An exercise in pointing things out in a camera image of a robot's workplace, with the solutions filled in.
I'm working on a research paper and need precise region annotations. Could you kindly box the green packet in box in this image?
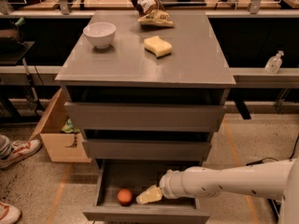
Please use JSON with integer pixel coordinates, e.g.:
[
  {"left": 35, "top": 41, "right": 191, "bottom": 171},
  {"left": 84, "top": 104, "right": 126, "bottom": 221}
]
[{"left": 61, "top": 119, "right": 79, "bottom": 133}]

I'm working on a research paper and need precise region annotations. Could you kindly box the grey middle drawer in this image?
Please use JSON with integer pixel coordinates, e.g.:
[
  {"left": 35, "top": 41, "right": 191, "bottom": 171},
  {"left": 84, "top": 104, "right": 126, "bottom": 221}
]
[{"left": 82, "top": 140, "right": 211, "bottom": 161}]

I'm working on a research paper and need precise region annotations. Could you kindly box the white ceramic bowl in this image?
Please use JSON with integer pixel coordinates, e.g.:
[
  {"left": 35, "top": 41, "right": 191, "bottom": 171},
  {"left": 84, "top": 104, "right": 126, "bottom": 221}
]
[{"left": 83, "top": 22, "right": 116, "bottom": 49}]

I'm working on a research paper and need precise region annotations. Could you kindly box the grey drawer cabinet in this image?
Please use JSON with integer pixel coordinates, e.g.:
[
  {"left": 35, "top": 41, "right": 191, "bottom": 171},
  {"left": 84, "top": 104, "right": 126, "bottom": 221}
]
[{"left": 54, "top": 10, "right": 236, "bottom": 224}]

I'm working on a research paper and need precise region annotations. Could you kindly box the yellow sponge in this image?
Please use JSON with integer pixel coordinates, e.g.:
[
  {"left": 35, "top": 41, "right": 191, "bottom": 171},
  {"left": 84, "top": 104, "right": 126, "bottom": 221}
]
[{"left": 144, "top": 35, "right": 172, "bottom": 58}]

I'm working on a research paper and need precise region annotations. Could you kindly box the grey top drawer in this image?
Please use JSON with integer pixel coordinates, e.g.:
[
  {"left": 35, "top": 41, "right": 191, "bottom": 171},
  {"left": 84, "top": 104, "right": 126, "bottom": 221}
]
[{"left": 64, "top": 102, "right": 226, "bottom": 133}]

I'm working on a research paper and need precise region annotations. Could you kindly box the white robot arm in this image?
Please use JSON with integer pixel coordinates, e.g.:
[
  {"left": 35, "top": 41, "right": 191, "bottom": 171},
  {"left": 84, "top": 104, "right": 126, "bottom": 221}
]
[{"left": 136, "top": 159, "right": 299, "bottom": 224}]

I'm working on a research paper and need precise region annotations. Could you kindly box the white red sneaker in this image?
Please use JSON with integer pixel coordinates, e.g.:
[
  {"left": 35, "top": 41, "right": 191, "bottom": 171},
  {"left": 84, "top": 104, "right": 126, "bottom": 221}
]
[
  {"left": 0, "top": 140, "right": 41, "bottom": 170},
  {"left": 0, "top": 202, "right": 21, "bottom": 224}
]

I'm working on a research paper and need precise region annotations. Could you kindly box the orange fruit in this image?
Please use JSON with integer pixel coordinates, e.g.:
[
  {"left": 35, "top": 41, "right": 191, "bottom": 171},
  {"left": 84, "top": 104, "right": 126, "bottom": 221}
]
[{"left": 117, "top": 189, "right": 133, "bottom": 205}]

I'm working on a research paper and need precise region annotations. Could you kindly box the white red sneaker lower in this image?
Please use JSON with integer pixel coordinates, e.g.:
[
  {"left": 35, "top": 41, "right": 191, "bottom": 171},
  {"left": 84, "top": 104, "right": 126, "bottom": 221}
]
[{"left": 0, "top": 202, "right": 21, "bottom": 224}]

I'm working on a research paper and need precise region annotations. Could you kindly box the crumpled chip bag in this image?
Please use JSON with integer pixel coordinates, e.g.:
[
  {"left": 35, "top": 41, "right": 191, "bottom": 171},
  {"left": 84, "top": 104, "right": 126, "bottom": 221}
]
[{"left": 128, "top": 0, "right": 175, "bottom": 27}]

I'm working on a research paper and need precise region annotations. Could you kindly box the white red sneaker upper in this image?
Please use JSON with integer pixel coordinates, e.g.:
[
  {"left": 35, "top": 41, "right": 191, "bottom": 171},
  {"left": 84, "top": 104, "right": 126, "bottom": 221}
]
[{"left": 0, "top": 140, "right": 41, "bottom": 170}]

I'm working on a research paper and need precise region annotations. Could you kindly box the black floor cable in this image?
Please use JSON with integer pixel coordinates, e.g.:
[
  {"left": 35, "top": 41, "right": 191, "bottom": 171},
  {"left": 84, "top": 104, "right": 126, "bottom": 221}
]
[{"left": 246, "top": 133, "right": 299, "bottom": 167}]

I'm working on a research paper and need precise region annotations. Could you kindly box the clear sanitizer bottle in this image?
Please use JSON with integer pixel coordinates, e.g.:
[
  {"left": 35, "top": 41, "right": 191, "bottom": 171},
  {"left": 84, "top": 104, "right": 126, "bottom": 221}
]
[{"left": 264, "top": 50, "right": 284, "bottom": 74}]

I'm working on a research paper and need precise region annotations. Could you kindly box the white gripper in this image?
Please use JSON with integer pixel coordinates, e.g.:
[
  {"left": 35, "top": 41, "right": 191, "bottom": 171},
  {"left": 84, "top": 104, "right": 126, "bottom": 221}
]
[{"left": 135, "top": 167, "right": 195, "bottom": 204}]

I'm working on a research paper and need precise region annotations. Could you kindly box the cardboard box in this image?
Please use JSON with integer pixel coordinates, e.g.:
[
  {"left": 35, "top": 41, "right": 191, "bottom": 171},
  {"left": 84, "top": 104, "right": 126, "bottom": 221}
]
[{"left": 30, "top": 90, "right": 92, "bottom": 162}]

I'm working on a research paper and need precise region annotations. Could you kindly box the grey open bottom drawer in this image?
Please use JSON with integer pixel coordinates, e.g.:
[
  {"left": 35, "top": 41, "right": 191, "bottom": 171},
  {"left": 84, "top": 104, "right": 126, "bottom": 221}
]
[{"left": 83, "top": 160, "right": 209, "bottom": 224}]

